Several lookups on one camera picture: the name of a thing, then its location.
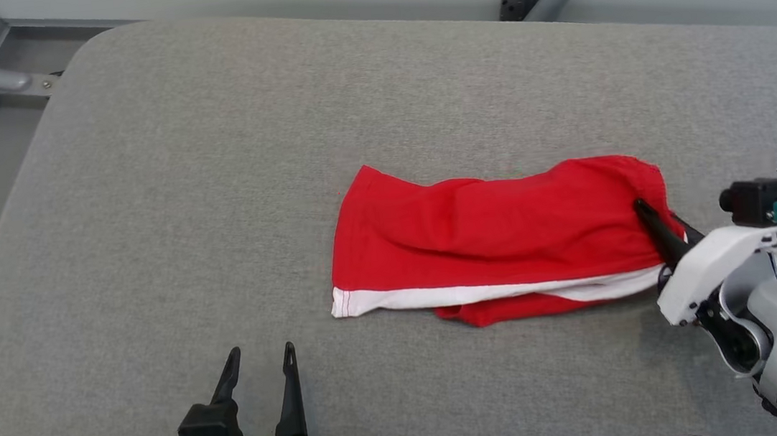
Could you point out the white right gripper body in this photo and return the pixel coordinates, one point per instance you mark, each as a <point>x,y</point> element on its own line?
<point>711,260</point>

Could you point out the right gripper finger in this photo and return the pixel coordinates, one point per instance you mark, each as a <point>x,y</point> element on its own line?
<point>665,243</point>
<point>691,233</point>

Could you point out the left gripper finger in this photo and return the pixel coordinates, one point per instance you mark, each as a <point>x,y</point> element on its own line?
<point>226,379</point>
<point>293,408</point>

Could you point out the red shorts white stripes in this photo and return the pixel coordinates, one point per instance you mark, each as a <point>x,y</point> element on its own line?
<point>491,236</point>

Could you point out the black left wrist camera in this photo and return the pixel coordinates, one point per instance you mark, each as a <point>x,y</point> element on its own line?
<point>209,432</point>

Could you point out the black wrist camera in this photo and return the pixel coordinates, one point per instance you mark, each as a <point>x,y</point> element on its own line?
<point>209,432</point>
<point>755,201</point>

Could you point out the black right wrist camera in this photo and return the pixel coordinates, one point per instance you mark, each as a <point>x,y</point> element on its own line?
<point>755,201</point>

